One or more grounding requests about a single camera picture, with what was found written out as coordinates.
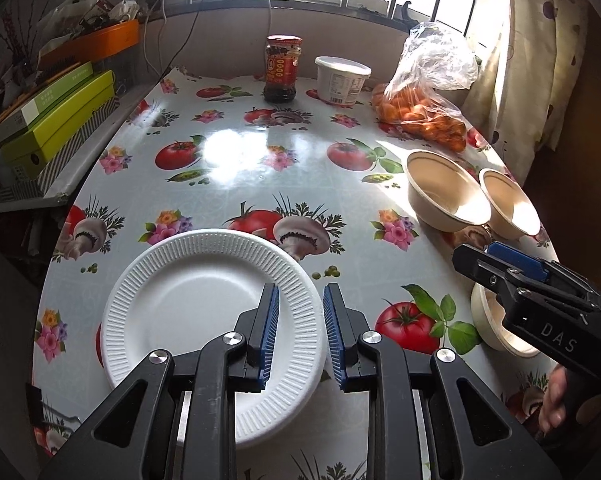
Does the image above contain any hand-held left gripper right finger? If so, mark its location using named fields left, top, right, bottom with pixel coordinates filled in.
left=323, top=282, right=564, bottom=480

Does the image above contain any white foam plate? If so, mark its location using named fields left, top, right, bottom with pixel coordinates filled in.
left=100, top=228, right=329, bottom=450

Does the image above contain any red label sauce jar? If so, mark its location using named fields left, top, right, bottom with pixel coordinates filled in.
left=264, top=35, right=303, bottom=103

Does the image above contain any white plastic tub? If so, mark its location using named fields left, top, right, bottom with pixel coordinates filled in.
left=315, top=56, right=372, bottom=107

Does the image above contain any spotted curtain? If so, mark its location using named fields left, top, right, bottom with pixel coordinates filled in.
left=485, top=0, right=591, bottom=196

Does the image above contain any clear bag of oranges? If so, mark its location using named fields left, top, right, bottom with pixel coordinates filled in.
left=371, top=22, right=480, bottom=153

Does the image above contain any white cable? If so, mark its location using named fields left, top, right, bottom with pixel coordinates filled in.
left=258, top=0, right=274, bottom=37

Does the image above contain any striped box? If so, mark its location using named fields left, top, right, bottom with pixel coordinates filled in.
left=0, top=95, right=121, bottom=201

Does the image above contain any lime green box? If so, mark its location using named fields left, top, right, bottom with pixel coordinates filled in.
left=0, top=70, right=116, bottom=181

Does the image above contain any pale green flat box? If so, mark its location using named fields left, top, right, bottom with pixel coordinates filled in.
left=0, top=61, right=95, bottom=143

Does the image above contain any beige paper bowl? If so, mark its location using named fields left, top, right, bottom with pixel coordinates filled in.
left=471, top=282, right=541, bottom=358
left=479, top=168, right=541, bottom=240
left=406, top=150, right=492, bottom=233

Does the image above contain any black binder clip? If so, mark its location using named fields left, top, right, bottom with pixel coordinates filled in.
left=30, top=384, right=81, bottom=428

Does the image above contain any vegetable print tablecloth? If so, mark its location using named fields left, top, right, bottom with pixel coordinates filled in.
left=30, top=65, right=571, bottom=480

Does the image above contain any dark cable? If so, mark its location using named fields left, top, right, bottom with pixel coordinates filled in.
left=158, top=0, right=208, bottom=78

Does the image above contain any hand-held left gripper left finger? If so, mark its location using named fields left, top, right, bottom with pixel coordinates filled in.
left=38, top=282, right=281, bottom=480

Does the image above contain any white side table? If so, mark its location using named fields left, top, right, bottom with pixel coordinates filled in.
left=0, top=95, right=146, bottom=216

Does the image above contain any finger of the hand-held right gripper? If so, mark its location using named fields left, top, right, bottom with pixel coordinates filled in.
left=485, top=241, right=554, bottom=283
left=452, top=245, right=519, bottom=301

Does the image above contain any orange tray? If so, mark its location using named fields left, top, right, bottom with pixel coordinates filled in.
left=38, top=20, right=141, bottom=68

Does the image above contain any person's right hand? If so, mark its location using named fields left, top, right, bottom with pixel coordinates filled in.
left=539, top=365, right=574, bottom=433

